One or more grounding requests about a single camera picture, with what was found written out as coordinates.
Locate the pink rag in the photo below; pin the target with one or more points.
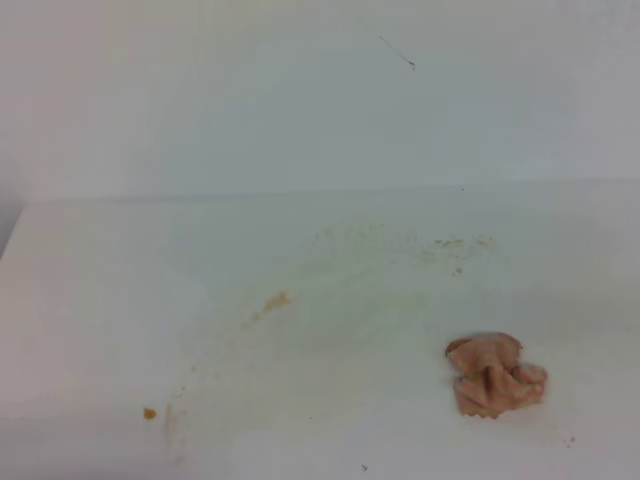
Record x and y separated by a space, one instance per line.
491 378

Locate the brown coffee stain puddle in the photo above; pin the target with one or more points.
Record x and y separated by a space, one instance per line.
278 300

